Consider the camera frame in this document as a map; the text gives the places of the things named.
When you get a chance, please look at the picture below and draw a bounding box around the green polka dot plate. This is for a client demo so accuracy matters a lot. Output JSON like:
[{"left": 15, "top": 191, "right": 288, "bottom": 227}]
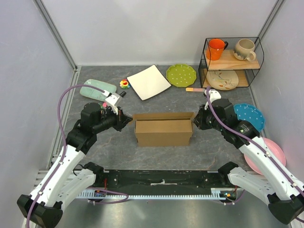
[{"left": 166, "top": 64, "right": 197, "bottom": 88}]

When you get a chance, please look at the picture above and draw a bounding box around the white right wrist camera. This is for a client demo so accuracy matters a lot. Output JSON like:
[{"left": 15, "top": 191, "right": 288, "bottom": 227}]
[{"left": 204, "top": 89, "right": 221, "bottom": 103}]

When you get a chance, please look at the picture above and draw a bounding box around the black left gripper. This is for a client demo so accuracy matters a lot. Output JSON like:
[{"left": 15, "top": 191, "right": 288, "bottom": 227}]
[{"left": 93, "top": 105, "right": 133, "bottom": 133}]

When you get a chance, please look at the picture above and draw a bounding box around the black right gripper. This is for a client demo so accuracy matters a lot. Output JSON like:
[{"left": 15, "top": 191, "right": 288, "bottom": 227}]
[{"left": 191, "top": 104, "right": 225, "bottom": 132}]

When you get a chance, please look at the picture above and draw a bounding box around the colourful flower plush toy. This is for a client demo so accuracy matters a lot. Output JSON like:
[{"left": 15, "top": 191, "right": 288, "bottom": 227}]
[{"left": 120, "top": 79, "right": 131, "bottom": 89}]

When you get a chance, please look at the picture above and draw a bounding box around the mint green rectangular tray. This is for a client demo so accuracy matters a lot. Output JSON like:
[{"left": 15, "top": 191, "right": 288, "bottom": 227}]
[{"left": 80, "top": 79, "right": 117, "bottom": 102}]

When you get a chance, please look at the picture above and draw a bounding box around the orange pink pastel highlighter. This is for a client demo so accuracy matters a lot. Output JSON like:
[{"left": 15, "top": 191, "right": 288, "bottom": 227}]
[{"left": 185, "top": 87, "right": 205, "bottom": 93}]

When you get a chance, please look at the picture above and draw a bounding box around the cream floral oval plate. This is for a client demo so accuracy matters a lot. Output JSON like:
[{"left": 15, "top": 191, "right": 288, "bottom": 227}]
[{"left": 207, "top": 71, "right": 239, "bottom": 91}]

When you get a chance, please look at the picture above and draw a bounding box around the black wire wooden shelf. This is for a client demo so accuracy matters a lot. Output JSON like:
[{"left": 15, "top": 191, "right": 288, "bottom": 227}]
[{"left": 198, "top": 37, "right": 265, "bottom": 88}]

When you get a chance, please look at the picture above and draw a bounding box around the white square plate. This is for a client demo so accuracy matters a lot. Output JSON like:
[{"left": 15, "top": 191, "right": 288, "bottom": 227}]
[{"left": 127, "top": 65, "right": 171, "bottom": 101}]

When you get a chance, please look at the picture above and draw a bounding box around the pink round plate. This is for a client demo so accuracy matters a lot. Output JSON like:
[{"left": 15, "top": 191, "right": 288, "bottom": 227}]
[{"left": 244, "top": 137, "right": 286, "bottom": 175}]

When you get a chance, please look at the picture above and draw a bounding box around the orange mug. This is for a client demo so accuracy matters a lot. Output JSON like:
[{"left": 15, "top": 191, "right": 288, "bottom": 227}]
[{"left": 206, "top": 38, "right": 228, "bottom": 61}]

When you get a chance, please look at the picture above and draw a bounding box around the brown cardboard box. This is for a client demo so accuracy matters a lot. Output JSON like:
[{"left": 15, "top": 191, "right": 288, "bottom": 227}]
[{"left": 133, "top": 112, "right": 194, "bottom": 147}]

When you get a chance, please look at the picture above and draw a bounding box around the blue polka dot plate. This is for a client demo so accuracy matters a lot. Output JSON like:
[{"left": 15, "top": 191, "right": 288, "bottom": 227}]
[{"left": 234, "top": 103, "right": 265, "bottom": 132}]

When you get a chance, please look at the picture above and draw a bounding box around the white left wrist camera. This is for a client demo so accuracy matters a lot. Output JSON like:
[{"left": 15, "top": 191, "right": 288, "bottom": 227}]
[{"left": 105, "top": 91, "right": 126, "bottom": 115}]

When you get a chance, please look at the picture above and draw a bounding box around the grey slotted cable duct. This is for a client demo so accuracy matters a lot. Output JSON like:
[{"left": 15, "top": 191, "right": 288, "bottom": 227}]
[{"left": 76, "top": 189, "right": 226, "bottom": 200}]

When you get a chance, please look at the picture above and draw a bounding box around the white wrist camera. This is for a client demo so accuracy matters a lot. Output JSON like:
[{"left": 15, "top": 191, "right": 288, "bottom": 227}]
[
  {"left": 204, "top": 89, "right": 221, "bottom": 103},
  {"left": 105, "top": 91, "right": 126, "bottom": 115}
]

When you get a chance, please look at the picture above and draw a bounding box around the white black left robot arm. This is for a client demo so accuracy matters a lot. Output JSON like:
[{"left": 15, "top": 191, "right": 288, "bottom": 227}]
[{"left": 17, "top": 103, "right": 133, "bottom": 228}]

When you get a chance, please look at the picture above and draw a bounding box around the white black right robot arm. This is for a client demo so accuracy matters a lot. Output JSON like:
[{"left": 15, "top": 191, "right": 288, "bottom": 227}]
[{"left": 193, "top": 99, "right": 304, "bottom": 225}]

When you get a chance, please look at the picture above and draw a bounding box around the beige ceramic mug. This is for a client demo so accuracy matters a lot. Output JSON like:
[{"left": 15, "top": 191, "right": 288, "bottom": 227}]
[{"left": 233, "top": 39, "right": 257, "bottom": 62}]

